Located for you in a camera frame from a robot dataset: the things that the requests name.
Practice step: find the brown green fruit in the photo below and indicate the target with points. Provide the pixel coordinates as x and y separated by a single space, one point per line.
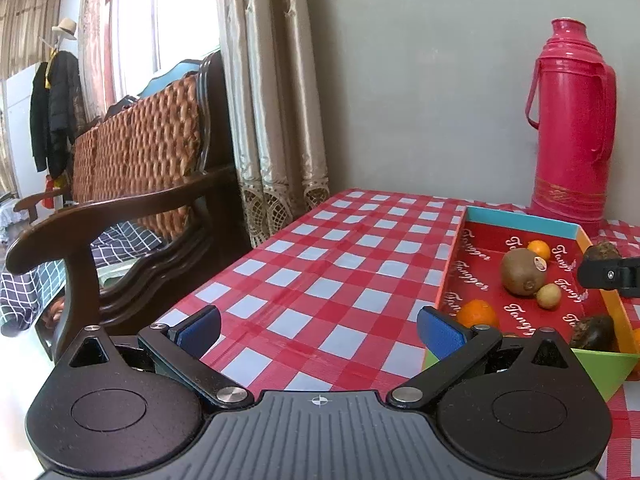
592 332

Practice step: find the window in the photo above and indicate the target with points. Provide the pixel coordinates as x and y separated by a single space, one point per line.
170 20

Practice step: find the brown striped curtain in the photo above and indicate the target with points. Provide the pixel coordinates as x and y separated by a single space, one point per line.
25 20

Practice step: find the red white checkered tablecloth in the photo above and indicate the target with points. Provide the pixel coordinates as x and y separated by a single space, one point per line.
325 270

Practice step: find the brown kiwi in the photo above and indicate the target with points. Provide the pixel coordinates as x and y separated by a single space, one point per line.
522 272

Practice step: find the dark plaid blanket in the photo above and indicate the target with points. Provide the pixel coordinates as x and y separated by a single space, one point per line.
30 285

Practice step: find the small yellow fruit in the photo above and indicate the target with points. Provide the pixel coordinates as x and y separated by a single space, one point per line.
549 295

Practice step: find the dark wrinkled fruit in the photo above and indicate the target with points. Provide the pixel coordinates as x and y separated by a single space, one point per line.
602 250

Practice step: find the small mandarin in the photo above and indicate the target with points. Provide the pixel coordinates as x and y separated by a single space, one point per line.
539 250

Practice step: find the white cabinet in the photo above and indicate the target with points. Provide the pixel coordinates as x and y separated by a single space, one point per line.
20 130

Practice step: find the beige hat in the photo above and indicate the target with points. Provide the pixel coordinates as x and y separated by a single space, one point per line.
65 29

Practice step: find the dark wooden bench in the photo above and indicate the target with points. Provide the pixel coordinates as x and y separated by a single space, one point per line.
135 210

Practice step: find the brown woven cushion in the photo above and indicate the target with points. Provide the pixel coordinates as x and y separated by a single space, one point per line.
145 150

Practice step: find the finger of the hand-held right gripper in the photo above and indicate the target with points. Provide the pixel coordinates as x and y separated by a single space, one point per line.
607 275

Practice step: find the red thermos flask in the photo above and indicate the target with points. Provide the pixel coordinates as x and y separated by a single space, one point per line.
572 120

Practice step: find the orange red cardboard box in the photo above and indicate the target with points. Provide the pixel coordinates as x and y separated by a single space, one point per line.
482 260

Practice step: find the beige curtain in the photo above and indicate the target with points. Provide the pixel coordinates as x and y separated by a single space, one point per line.
270 85

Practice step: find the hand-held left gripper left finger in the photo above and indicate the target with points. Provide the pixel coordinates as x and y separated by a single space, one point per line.
200 334

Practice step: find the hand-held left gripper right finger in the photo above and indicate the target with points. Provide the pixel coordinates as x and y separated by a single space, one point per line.
440 334

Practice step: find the black coat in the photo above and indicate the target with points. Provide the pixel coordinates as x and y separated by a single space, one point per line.
55 110

